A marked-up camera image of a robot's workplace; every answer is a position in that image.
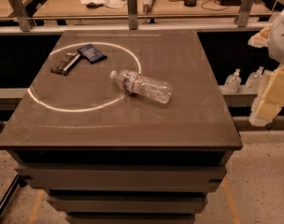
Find middle metal bracket post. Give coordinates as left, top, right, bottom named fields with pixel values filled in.
left=127, top=0, right=138, bottom=30

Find white face mask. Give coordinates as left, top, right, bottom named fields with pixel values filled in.
left=105, top=0, right=126, bottom=9

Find white power tool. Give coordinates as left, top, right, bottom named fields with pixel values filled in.
left=143, top=0, right=155, bottom=13

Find sanitizer pump bottle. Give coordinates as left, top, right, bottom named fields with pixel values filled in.
left=245, top=66, right=264, bottom=91
left=223, top=68, right=241, bottom=93

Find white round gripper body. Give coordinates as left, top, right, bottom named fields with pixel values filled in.
left=268, top=9, right=284, bottom=63

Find left metal bracket post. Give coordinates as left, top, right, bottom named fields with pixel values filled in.
left=8, top=0, right=32, bottom=32

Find grey stacked table base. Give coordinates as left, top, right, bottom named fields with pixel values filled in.
left=10, top=147, right=232, bottom=224

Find black rectangular bar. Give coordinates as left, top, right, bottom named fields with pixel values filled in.
left=50, top=52, right=80, bottom=76

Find left sanitizer pump bottle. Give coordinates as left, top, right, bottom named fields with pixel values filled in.
left=223, top=68, right=241, bottom=93

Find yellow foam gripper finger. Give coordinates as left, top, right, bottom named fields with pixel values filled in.
left=249, top=63, right=284, bottom=127
left=248, top=25, right=272, bottom=48

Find right metal bracket post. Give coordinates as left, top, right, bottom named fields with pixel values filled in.
left=235, top=0, right=255, bottom=27

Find clear plastic water bottle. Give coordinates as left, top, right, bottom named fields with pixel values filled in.
left=110, top=70, right=173, bottom=104

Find dark blue packet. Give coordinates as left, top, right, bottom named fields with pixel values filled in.
left=77, top=44, right=107, bottom=63

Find metal bracket post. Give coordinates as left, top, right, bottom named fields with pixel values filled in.
left=127, top=0, right=138, bottom=30
left=8, top=0, right=32, bottom=32
left=235, top=0, right=255, bottom=27

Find right sanitizer pump bottle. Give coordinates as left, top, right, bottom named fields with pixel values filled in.
left=245, top=66, right=264, bottom=91

